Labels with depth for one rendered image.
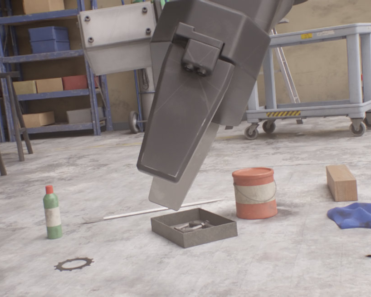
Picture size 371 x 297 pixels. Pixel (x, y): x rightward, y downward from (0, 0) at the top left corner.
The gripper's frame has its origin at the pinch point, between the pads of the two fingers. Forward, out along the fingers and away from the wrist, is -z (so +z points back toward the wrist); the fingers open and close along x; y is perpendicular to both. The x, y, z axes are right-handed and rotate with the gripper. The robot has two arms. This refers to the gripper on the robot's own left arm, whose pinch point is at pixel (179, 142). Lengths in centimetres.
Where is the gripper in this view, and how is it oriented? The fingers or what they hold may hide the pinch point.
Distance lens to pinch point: 33.0
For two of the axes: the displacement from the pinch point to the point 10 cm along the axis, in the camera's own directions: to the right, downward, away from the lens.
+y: -9.4, -3.4, 0.7
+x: 0.0, 2.1, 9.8
